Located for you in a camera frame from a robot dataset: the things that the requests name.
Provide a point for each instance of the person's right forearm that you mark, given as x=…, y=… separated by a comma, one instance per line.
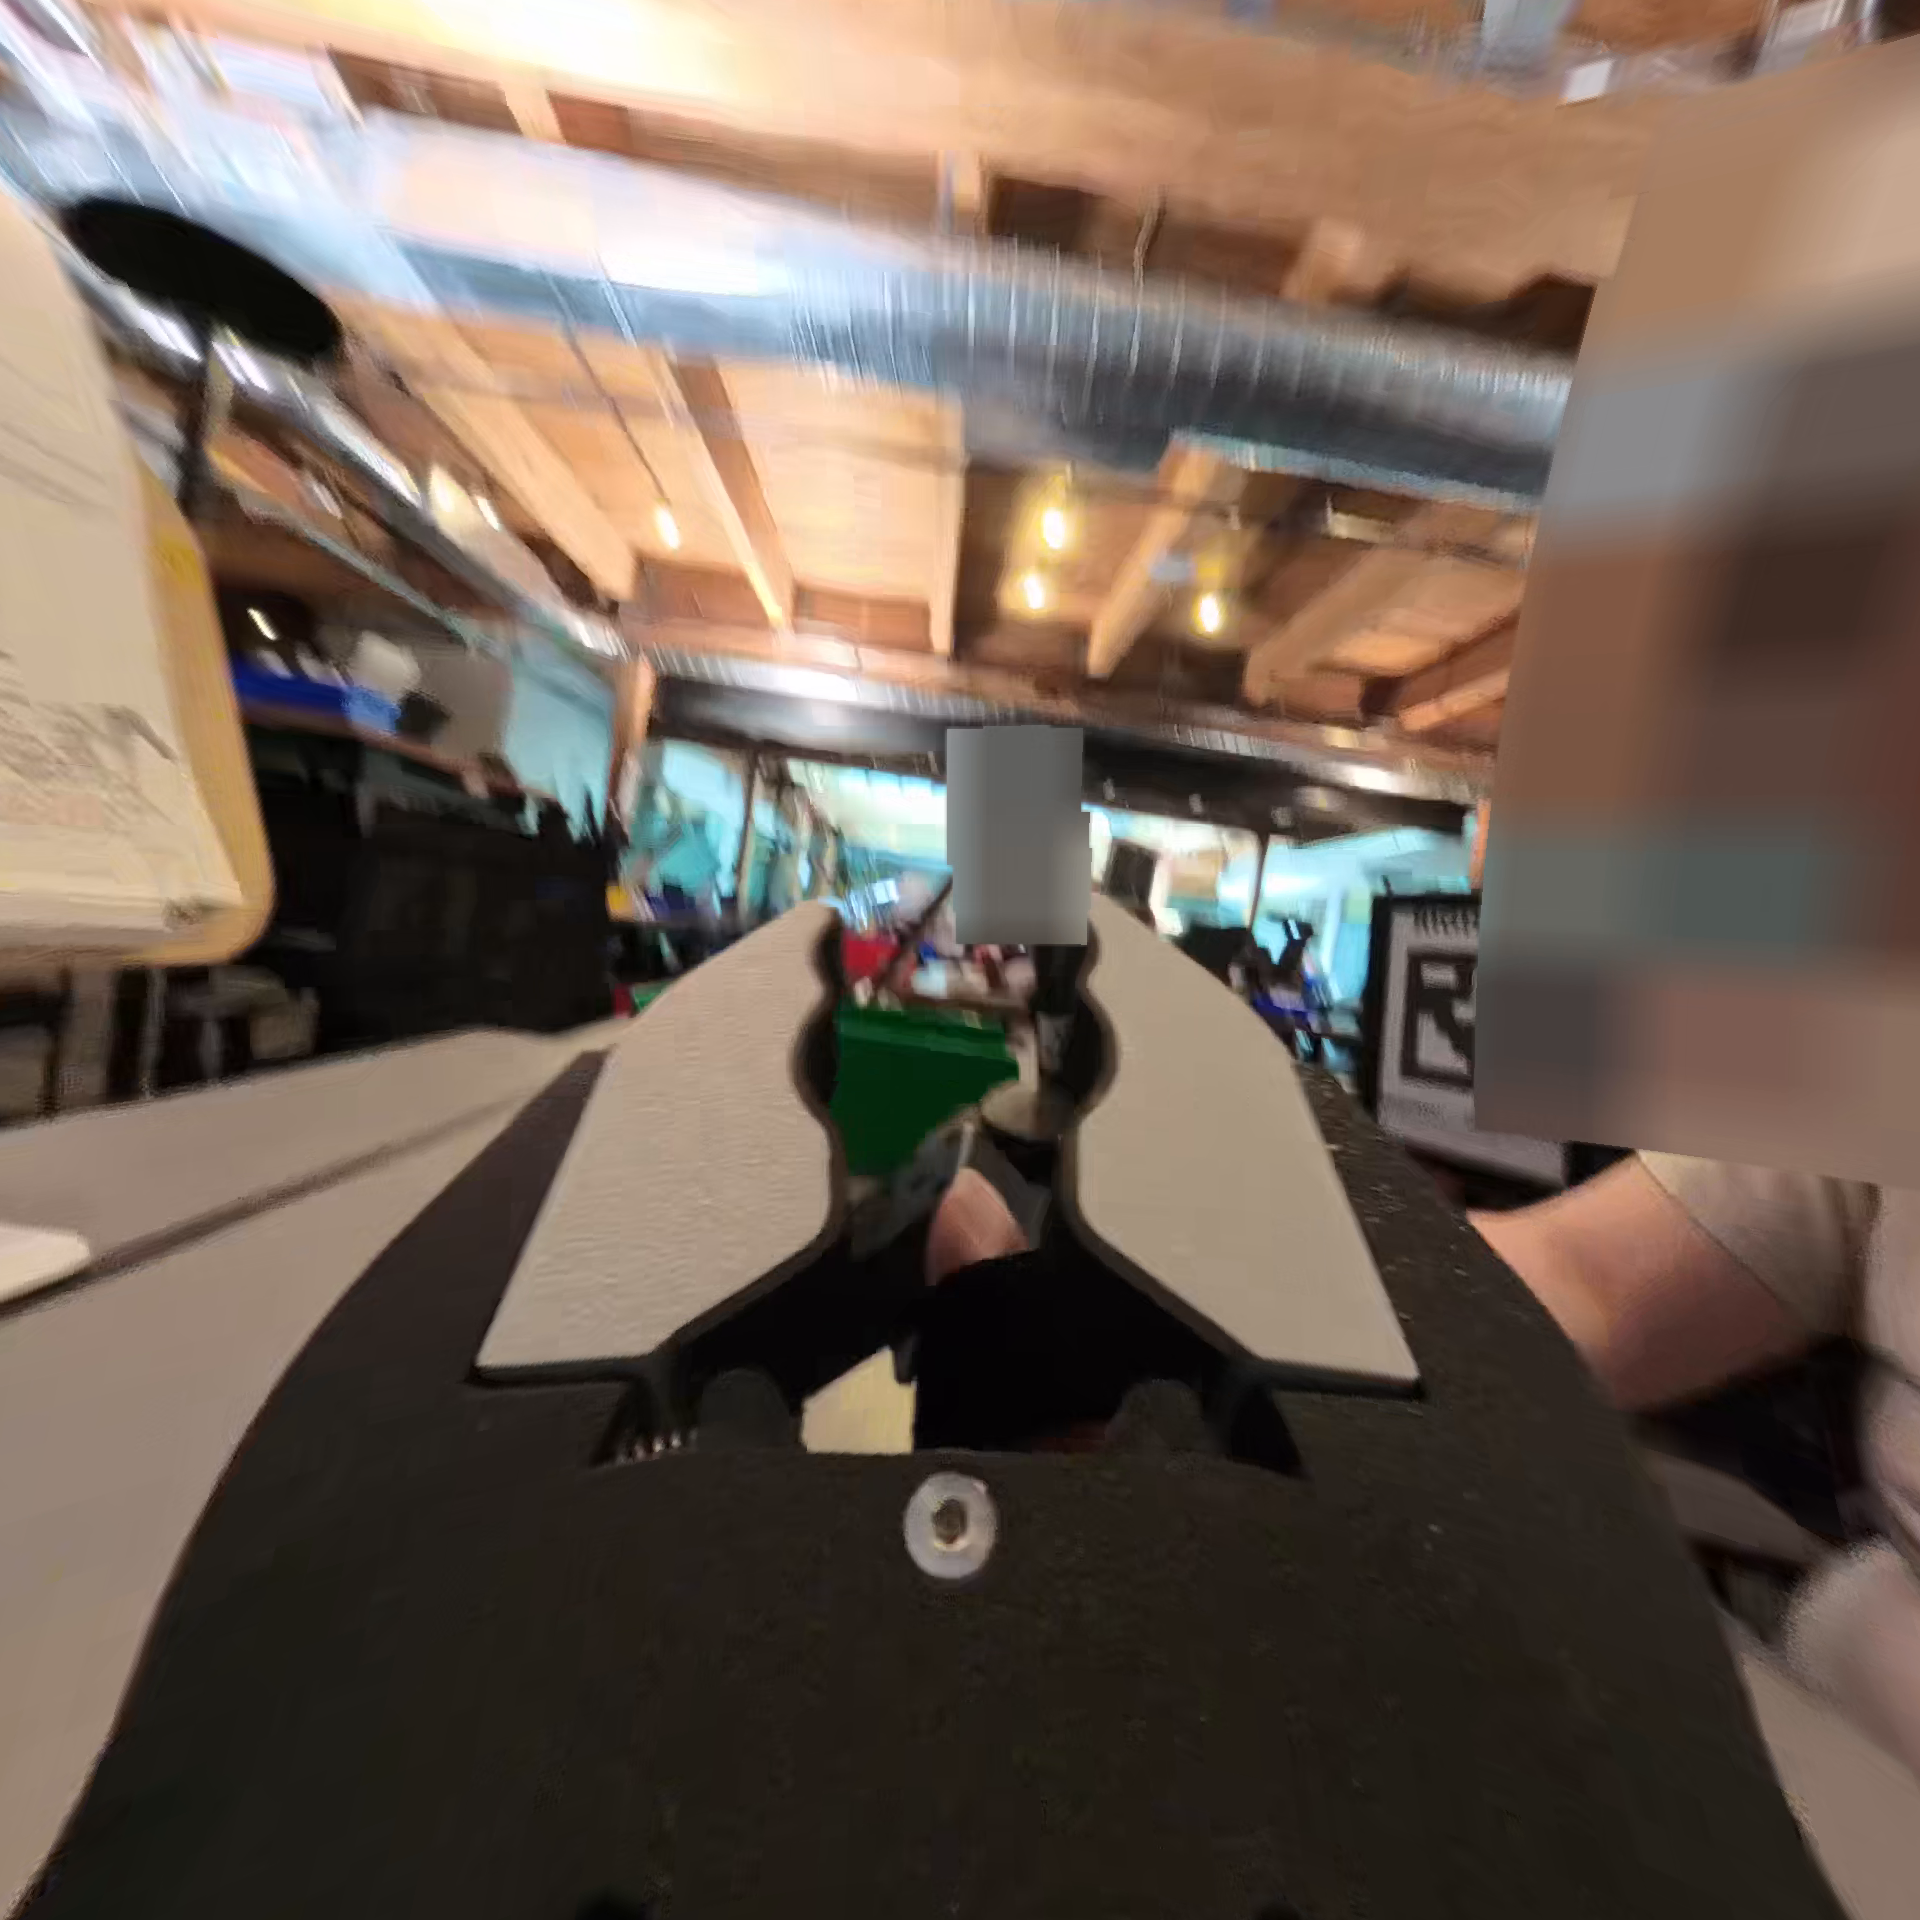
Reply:
x=1622, y=1306

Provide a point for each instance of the silver ventilation duct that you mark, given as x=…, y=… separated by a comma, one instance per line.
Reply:
x=1051, y=346

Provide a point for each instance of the person's left hand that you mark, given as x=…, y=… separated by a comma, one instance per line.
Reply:
x=975, y=1223

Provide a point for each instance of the green plastic bin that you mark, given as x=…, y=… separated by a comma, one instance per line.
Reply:
x=915, y=1079

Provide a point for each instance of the black mesh partition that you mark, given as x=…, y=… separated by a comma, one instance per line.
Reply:
x=451, y=901

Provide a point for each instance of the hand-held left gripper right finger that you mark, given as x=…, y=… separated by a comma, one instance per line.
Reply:
x=1214, y=1172

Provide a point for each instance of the black round disc on pole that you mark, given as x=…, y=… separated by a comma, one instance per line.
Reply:
x=195, y=277

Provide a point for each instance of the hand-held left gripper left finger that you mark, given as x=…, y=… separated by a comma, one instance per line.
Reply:
x=675, y=1172

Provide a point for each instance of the printed instruction sheet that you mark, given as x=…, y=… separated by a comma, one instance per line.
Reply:
x=76, y=599

